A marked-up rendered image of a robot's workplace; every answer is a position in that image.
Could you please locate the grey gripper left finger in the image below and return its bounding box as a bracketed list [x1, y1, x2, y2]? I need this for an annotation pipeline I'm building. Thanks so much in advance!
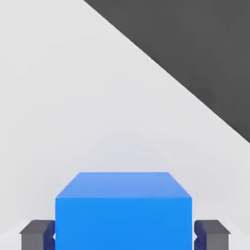
[0, 219, 56, 250]

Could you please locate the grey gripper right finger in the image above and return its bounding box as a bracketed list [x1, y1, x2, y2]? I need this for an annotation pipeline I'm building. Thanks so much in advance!
[192, 219, 250, 250]

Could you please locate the small blue cube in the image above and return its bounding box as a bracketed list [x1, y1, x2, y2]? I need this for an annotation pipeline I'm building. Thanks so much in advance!
[55, 171, 193, 250]

